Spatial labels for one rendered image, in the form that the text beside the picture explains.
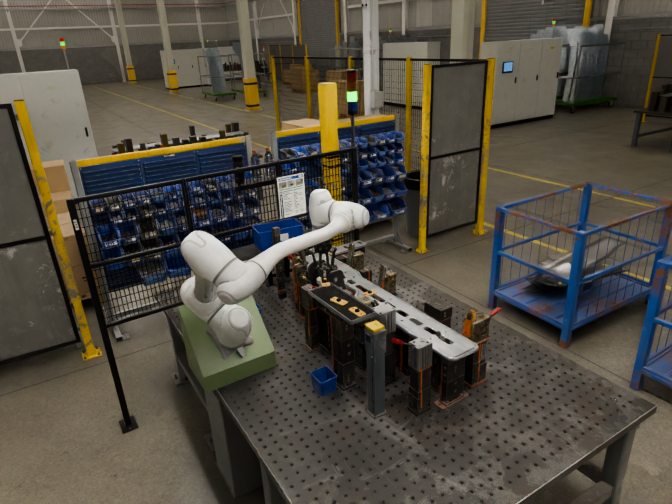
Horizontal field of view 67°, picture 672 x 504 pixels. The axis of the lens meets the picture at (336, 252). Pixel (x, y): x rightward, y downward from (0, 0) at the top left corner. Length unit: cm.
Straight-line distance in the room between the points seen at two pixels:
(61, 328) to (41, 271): 50
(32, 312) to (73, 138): 490
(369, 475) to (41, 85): 771
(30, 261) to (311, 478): 282
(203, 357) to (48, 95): 673
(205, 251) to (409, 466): 116
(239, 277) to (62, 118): 722
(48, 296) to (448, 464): 321
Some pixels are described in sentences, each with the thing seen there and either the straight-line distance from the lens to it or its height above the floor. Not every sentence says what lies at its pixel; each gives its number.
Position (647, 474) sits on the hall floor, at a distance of 349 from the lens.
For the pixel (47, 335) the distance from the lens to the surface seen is 453.
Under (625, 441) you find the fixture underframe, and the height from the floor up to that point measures 52.
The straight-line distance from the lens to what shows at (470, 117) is 589.
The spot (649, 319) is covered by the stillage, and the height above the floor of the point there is 55.
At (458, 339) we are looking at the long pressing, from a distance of 240.
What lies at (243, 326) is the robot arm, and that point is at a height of 107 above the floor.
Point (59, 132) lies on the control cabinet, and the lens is 893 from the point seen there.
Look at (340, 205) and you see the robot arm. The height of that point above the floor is 162.
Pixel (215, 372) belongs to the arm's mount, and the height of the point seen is 80.
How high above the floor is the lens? 229
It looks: 23 degrees down
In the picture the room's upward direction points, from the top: 3 degrees counter-clockwise
